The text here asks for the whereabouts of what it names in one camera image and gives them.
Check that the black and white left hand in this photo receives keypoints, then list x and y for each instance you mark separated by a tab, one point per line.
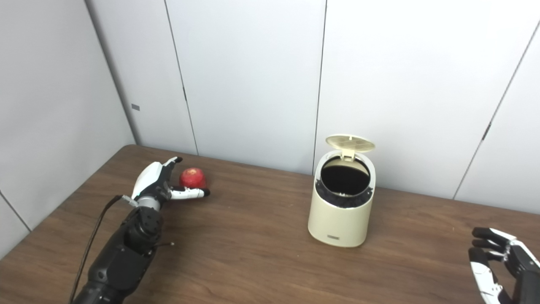
147	179

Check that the cream round bin lid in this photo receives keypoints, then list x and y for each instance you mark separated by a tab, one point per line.
350	142

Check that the cream-colored bin body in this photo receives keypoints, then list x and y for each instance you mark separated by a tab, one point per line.
339	219

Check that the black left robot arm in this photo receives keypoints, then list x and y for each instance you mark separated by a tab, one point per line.
122	257

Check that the black and white right hand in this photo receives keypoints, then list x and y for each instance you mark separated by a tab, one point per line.
525	270

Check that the red apple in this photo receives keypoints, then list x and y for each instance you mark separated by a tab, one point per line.
193	177

